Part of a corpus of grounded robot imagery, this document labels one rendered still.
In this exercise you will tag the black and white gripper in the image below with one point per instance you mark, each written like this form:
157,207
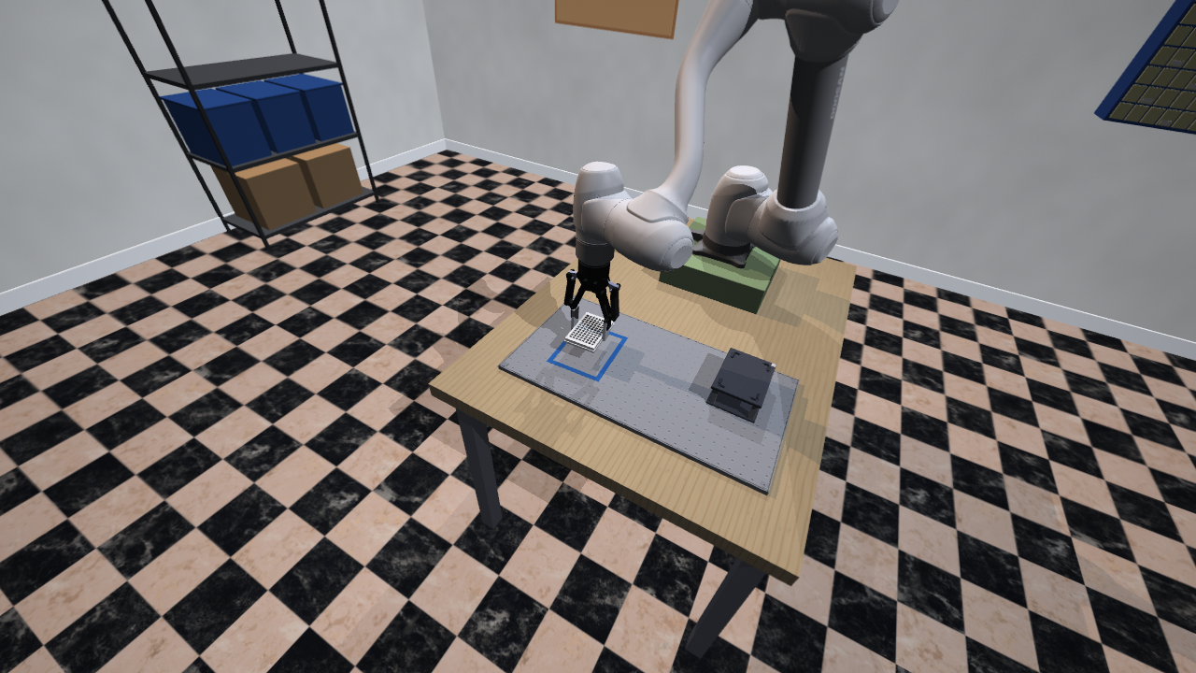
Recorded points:
593,278

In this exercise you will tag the blue tape rectangle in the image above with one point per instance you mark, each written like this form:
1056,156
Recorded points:
603,370

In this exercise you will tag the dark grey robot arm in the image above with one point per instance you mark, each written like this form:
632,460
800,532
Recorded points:
790,223

